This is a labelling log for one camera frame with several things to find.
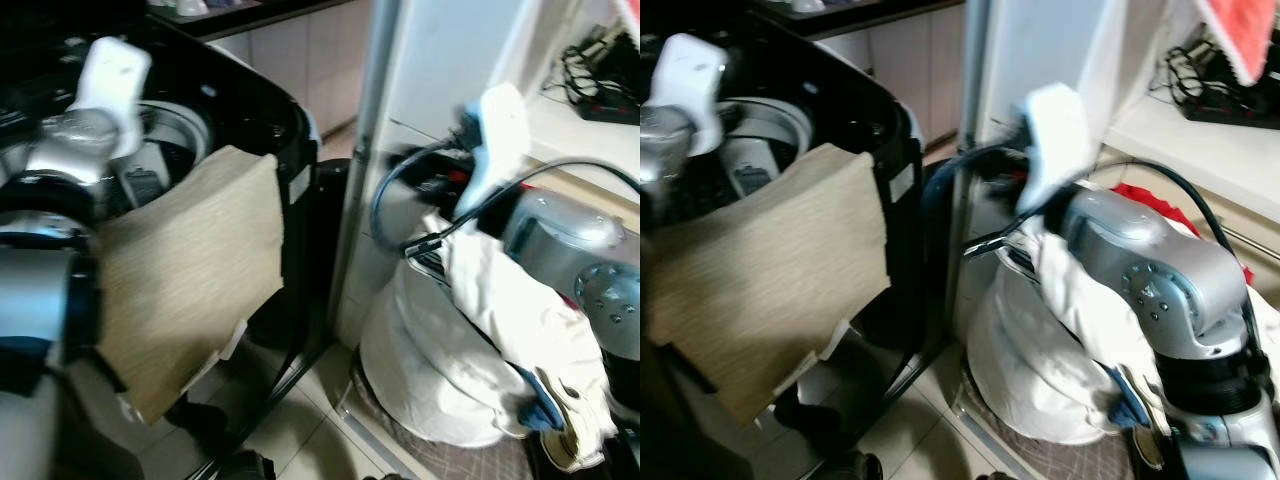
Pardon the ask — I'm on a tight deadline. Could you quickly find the beige cabinet with dark counter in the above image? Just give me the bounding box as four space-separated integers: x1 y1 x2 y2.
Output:
148 0 379 143
750 0 969 153

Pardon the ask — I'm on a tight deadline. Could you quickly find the white garment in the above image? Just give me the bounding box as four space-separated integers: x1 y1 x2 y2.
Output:
420 213 617 473
1018 213 1173 471

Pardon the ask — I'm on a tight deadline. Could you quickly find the black power strip with cables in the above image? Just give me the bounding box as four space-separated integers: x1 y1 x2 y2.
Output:
1150 20 1280 130
558 24 641 126

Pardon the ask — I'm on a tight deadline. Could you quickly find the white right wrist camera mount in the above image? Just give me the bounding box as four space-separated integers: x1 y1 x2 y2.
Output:
454 83 533 227
1013 83 1092 217

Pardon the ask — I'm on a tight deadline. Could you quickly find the red garment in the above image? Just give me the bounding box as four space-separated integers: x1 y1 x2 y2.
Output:
1112 182 1253 286

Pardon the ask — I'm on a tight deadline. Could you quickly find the brown checkered floor mat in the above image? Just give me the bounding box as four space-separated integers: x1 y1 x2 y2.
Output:
343 378 546 480
953 385 1173 480

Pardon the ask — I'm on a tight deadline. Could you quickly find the white shelf unit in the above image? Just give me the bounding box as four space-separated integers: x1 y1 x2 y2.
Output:
948 0 1280 346
328 0 641 353

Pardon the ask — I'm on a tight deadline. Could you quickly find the beige woven cloth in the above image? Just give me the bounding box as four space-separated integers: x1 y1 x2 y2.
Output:
95 145 287 427
645 143 892 427

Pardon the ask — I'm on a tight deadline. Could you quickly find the white laundry basket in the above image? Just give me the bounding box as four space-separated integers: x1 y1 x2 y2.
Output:
965 250 1141 447
358 252 561 449

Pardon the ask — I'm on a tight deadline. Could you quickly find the black top-load washing machine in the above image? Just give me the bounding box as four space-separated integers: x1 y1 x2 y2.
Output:
0 0 349 480
640 0 963 480

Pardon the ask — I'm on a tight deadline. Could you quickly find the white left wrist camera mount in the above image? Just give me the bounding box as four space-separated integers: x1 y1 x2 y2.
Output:
648 33 730 157
74 37 153 159

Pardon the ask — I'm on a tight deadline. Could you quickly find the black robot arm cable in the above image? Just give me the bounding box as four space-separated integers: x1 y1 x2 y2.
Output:
920 145 1263 293
371 140 641 263

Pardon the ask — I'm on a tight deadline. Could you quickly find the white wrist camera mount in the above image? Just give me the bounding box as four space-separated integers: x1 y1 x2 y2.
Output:
1013 83 1092 217
74 37 153 159
648 33 730 157
454 83 533 227

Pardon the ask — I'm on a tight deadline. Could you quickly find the blue cloth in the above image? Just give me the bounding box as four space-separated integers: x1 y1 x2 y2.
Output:
514 364 567 434
1104 364 1153 430

